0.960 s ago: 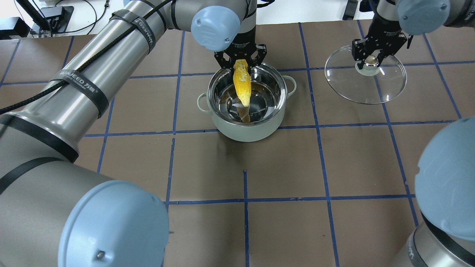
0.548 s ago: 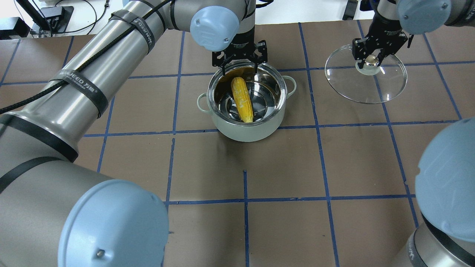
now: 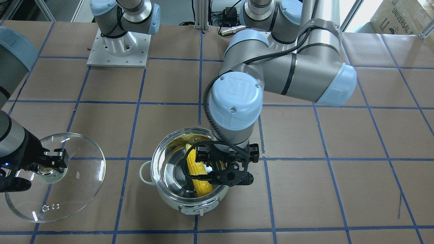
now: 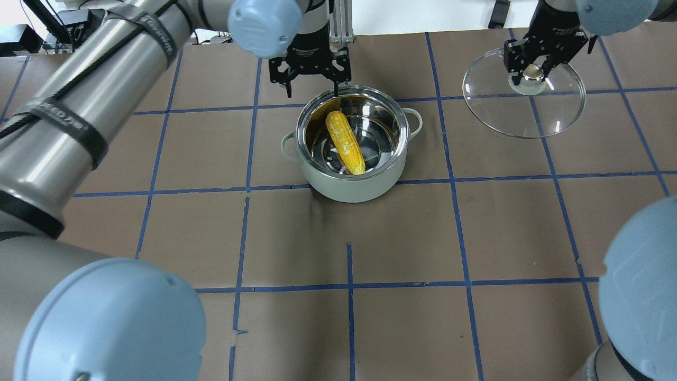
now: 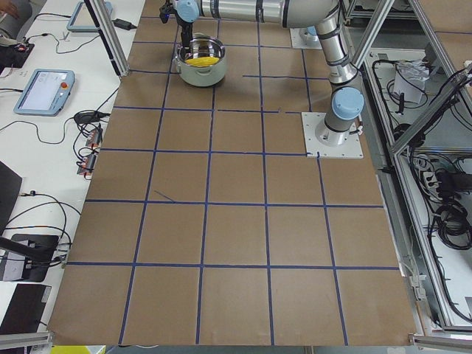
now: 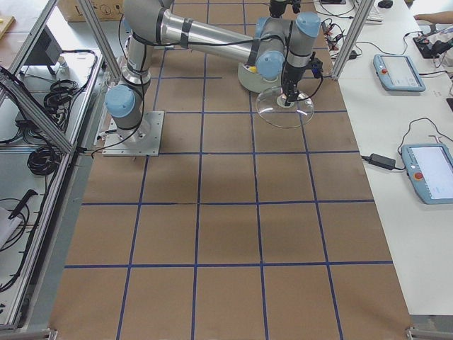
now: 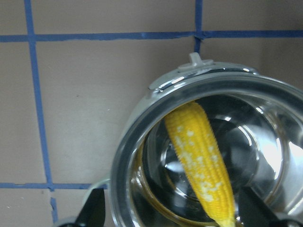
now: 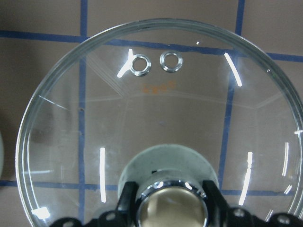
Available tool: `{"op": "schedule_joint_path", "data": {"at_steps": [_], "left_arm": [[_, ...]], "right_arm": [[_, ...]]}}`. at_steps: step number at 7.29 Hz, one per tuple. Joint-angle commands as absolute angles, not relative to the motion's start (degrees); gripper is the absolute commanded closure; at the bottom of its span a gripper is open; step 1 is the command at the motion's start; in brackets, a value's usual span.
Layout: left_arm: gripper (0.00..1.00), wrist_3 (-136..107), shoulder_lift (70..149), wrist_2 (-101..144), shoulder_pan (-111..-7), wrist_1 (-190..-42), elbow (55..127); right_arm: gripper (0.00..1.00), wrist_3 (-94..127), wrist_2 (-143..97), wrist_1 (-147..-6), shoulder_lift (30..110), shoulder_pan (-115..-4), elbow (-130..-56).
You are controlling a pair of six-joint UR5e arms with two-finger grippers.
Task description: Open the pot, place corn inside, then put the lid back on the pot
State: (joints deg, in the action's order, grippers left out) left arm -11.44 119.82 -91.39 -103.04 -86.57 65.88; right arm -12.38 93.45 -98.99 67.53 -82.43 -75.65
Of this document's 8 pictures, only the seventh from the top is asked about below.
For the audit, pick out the pale green cooking pot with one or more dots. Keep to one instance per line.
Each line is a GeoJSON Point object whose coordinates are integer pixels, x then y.
{"type": "Point", "coordinates": [257, 122]}

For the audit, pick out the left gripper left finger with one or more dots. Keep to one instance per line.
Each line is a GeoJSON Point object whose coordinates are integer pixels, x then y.
{"type": "Point", "coordinates": [93, 213]}

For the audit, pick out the yellow corn cob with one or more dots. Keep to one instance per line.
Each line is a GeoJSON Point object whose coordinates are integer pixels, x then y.
{"type": "Point", "coordinates": [196, 147]}

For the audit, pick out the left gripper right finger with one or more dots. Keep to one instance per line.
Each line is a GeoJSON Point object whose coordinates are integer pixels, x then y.
{"type": "Point", "coordinates": [255, 213]}

